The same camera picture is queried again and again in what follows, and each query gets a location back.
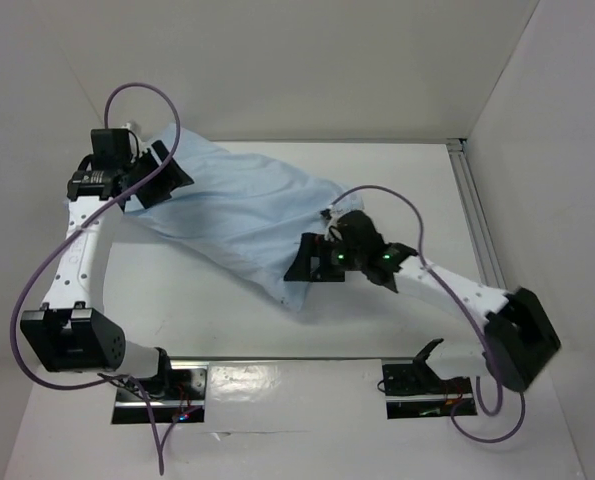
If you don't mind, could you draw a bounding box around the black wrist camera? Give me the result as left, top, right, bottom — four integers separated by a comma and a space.
90, 122, 141, 170
320, 208, 386, 262

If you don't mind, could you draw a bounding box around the white pillow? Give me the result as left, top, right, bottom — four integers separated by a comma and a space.
328, 192, 365, 217

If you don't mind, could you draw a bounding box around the light blue pillowcase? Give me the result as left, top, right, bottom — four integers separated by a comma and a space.
126, 125, 351, 311

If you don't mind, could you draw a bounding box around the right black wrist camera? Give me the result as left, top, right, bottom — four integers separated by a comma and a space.
320, 208, 386, 262

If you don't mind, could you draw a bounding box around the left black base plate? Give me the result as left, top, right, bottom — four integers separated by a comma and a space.
111, 366, 207, 425

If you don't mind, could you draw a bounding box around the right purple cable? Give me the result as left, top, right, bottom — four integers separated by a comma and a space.
329, 185, 526, 444

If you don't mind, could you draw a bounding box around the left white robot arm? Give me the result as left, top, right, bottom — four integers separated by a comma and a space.
10, 129, 193, 399

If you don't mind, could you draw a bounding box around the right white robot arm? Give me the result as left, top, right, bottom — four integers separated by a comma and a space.
284, 233, 561, 393

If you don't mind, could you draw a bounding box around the purple cable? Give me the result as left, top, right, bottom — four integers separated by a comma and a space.
11, 82, 181, 476
329, 185, 526, 444

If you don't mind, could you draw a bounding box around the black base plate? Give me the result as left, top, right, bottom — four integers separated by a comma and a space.
377, 363, 477, 420
111, 366, 207, 425

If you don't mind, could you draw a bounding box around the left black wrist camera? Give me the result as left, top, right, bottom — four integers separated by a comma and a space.
90, 122, 141, 170

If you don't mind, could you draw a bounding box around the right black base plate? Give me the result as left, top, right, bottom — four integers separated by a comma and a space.
377, 363, 477, 420

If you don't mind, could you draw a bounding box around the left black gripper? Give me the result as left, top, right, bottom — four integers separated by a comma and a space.
122, 140, 194, 210

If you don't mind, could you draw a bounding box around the aluminium rail frame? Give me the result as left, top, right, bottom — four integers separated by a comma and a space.
446, 139, 506, 288

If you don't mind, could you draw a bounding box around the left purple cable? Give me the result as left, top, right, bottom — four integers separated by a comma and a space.
11, 82, 181, 476

